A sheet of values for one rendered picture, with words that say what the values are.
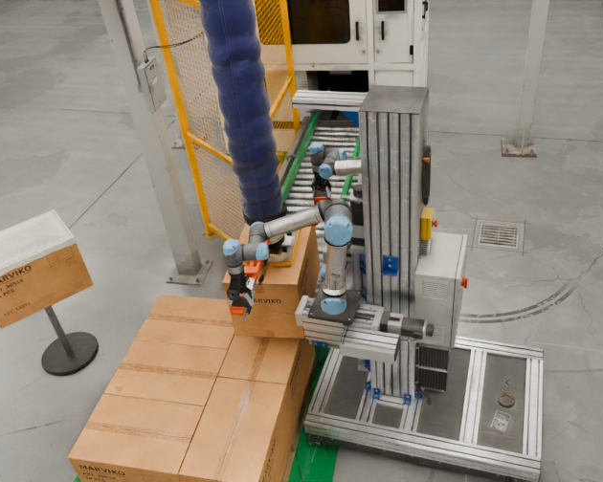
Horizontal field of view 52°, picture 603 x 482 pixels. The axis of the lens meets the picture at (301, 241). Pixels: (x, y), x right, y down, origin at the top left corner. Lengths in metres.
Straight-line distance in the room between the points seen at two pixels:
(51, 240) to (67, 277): 0.27
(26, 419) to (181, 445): 1.49
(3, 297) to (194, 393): 1.34
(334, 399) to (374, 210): 1.35
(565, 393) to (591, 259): 1.34
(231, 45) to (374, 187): 0.87
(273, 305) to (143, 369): 0.87
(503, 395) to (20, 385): 3.16
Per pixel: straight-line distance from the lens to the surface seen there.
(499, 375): 3.89
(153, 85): 4.17
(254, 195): 3.10
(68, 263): 4.09
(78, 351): 4.72
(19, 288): 4.09
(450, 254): 3.04
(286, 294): 3.20
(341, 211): 2.57
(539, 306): 4.65
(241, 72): 2.79
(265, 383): 3.42
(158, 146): 4.38
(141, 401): 3.53
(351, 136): 5.53
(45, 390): 4.61
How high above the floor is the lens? 3.16
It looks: 38 degrees down
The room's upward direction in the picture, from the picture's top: 7 degrees counter-clockwise
